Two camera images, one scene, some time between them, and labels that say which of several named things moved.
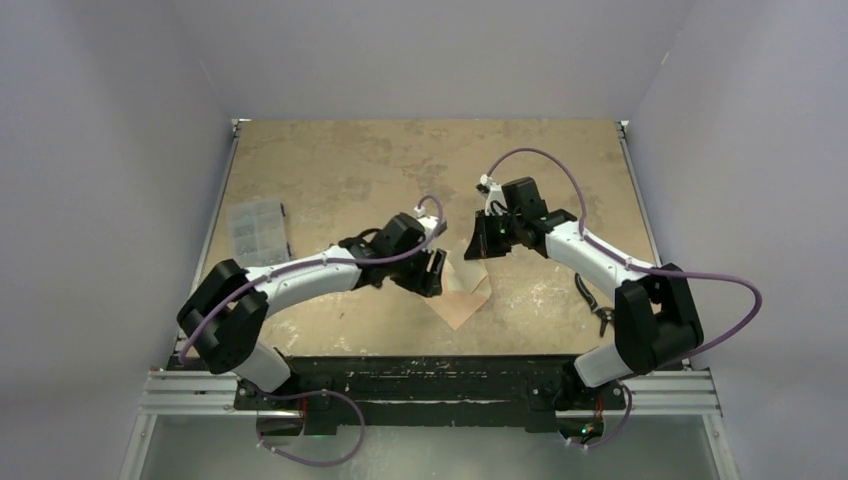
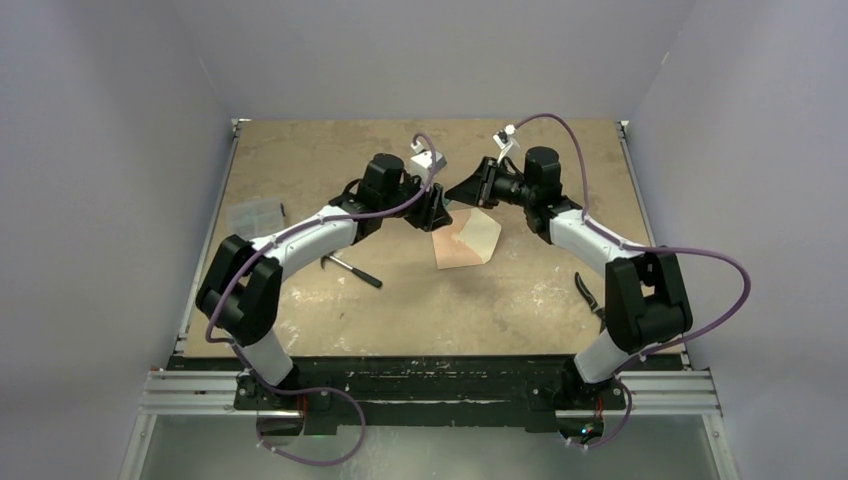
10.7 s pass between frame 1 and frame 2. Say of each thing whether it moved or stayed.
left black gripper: moved
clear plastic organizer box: stayed
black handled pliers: stayed
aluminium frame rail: stayed
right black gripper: moved
